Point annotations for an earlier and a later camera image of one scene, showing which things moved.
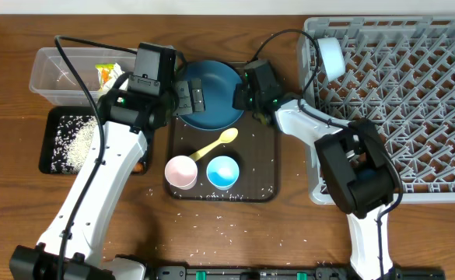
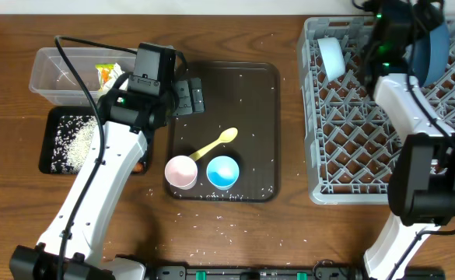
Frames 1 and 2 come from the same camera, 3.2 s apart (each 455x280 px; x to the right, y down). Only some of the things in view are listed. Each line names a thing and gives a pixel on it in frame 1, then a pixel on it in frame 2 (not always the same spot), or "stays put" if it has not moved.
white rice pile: [74, 136] stays put
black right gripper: [241, 96] -> [372, 72]
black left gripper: [190, 98] stays put
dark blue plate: [217, 78] -> [432, 57]
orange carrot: [138, 167] stays put
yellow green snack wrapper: [108, 75] stays put
